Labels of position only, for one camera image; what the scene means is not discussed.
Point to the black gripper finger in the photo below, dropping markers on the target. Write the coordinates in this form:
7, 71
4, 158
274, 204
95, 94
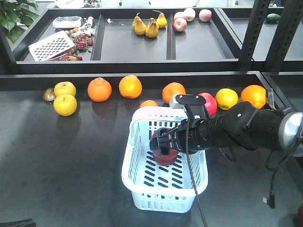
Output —
21, 223

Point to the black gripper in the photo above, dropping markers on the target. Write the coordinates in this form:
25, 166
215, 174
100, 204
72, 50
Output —
165, 140

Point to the dark red apple back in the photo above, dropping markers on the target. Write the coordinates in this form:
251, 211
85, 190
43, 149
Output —
163, 160

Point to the dark red apple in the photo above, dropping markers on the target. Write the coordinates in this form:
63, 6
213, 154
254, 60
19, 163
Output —
299, 216
163, 160

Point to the light blue plastic basket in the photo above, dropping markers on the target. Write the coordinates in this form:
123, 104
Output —
154, 187

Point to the dark red apple front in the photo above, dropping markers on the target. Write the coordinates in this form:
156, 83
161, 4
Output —
299, 216

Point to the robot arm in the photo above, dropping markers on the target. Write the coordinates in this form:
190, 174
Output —
242, 125

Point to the orange behind apples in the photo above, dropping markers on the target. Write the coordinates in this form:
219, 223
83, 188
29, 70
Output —
172, 89

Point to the small orange middle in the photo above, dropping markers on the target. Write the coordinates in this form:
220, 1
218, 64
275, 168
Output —
148, 103

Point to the pink red apple right pair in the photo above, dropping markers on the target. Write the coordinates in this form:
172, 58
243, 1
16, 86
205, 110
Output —
211, 103

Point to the yellow round fruit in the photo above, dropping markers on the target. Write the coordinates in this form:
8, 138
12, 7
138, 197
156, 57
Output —
226, 98

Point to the knobbed orange left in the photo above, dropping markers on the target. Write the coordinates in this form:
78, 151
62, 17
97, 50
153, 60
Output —
99, 90

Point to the large orange right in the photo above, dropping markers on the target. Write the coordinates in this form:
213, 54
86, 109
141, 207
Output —
255, 94

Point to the yellow brown pear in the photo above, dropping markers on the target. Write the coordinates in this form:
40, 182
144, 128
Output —
161, 20
152, 28
138, 25

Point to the yellow apple front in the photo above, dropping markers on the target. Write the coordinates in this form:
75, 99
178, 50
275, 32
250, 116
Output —
65, 105

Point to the yellow apple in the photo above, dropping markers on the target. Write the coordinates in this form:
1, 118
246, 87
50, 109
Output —
64, 87
65, 105

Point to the pink apple upper shelf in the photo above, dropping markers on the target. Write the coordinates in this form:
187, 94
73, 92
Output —
180, 24

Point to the yellow apple back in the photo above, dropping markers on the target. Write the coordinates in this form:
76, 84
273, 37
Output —
64, 87

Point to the brown kiwi fruit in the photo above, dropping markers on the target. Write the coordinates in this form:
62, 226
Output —
49, 94

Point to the small red fruit pile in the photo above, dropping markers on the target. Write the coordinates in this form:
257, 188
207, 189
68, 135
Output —
82, 38

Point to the white perforated tray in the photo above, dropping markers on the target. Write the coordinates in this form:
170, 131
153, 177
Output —
50, 46

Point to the white electronic device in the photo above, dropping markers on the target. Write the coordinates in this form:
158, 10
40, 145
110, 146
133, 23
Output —
67, 22

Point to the potted green plant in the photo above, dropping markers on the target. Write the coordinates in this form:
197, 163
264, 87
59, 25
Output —
14, 12

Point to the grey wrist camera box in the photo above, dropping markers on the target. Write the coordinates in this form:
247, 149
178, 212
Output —
174, 104

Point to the black perforated shelf post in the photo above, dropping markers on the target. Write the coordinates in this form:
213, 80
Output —
257, 17

